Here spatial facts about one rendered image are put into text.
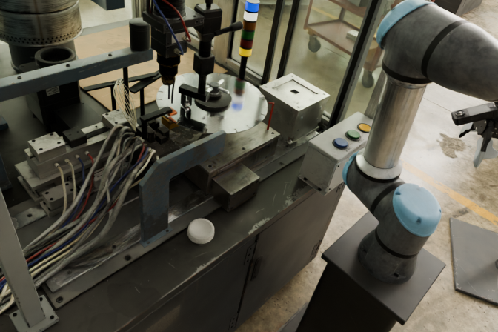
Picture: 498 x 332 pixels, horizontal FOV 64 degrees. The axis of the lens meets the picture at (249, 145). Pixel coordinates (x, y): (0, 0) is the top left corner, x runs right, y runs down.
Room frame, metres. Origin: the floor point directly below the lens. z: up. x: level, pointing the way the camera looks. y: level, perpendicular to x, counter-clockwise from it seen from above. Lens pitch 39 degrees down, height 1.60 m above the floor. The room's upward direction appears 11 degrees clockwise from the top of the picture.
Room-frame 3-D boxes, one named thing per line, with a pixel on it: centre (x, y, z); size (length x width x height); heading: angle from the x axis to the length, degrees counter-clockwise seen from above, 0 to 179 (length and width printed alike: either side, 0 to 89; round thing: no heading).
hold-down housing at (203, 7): (0.92, 0.15, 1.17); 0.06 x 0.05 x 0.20; 133
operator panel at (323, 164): (1.03, -0.30, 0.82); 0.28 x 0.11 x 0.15; 142
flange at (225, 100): (1.00, 0.13, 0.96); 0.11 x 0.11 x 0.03
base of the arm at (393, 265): (0.69, -0.42, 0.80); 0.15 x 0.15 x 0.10
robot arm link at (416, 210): (0.70, -0.41, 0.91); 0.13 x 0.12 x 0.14; 34
